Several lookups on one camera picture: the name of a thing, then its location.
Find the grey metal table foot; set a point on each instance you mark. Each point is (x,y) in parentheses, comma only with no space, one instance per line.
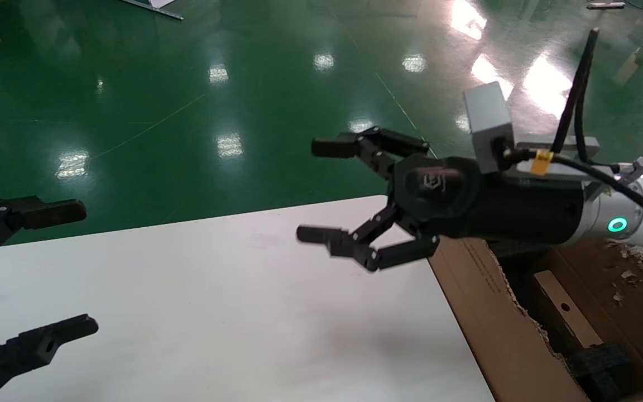
(159,11)

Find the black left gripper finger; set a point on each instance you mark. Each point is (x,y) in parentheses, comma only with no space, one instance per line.
(42,345)
(31,213)

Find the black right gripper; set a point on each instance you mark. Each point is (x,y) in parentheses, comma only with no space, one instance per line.
(494,206)

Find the big open cardboard box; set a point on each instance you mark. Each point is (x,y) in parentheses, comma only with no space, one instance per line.
(494,335)

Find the grey floor bar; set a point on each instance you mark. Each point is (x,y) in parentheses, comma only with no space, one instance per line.
(606,5)

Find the black foam block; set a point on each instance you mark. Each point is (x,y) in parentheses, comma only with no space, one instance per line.
(600,365)

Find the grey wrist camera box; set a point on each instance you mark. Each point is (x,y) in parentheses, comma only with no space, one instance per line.
(486,123)

